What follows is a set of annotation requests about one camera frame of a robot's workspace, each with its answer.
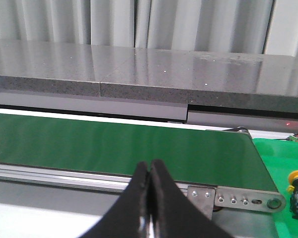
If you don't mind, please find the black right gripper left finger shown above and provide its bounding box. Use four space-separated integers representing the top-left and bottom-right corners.
81 162 149 238

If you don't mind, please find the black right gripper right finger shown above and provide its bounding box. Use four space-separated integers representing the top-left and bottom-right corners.
150 159 231 238

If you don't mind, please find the green conveyor belt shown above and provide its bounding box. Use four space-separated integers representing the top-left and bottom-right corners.
0 114 277 191

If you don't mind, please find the green plastic tray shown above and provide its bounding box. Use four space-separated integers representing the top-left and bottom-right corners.
253 138 298 238

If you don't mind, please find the grey stone counter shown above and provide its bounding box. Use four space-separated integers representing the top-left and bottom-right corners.
0 40 298 132

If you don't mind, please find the white curtain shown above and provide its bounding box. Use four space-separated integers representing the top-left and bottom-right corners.
0 0 298 57

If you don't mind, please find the aluminium conveyor frame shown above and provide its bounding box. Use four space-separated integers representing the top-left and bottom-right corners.
0 164 286 218

